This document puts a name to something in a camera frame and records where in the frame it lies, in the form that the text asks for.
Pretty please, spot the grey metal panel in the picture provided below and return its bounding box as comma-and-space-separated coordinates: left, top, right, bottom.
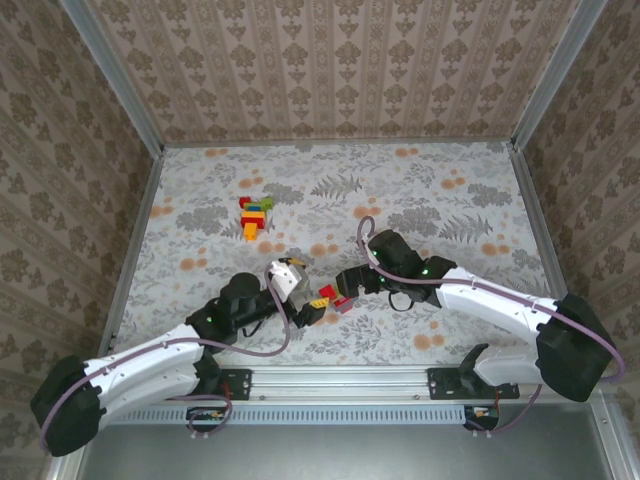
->
74, 399, 614, 480

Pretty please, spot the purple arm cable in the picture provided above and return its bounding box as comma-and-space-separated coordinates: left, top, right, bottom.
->
39, 269, 292, 454
355, 216, 627, 434

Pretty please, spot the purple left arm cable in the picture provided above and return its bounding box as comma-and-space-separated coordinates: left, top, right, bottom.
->
39, 269, 292, 454

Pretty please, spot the small wired connector board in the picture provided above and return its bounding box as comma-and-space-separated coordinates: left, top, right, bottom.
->
463, 404, 501, 432
187, 407, 234, 434

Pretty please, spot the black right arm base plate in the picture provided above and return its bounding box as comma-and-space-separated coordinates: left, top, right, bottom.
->
427, 367, 521, 401

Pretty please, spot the aluminium frame post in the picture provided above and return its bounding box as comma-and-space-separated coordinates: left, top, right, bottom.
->
58, 0, 166, 154
509, 0, 599, 151

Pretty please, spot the wide aluminium frame beam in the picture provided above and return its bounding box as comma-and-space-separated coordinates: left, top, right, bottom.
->
74, 363, 614, 401

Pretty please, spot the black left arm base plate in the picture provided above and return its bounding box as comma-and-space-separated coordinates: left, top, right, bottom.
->
199, 368, 254, 401

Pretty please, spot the multicolour lego brick stack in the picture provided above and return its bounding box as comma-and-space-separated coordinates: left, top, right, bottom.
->
318, 283, 357, 316
238, 195, 276, 243

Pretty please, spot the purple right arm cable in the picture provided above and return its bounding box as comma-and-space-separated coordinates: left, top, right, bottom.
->
355, 216, 627, 434

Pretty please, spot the grey slotted cable duct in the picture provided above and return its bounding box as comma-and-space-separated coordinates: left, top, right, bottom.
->
119, 403, 467, 426

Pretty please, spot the thin black right gripper cable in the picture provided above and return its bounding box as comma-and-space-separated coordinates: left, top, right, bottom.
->
388, 292, 416, 314

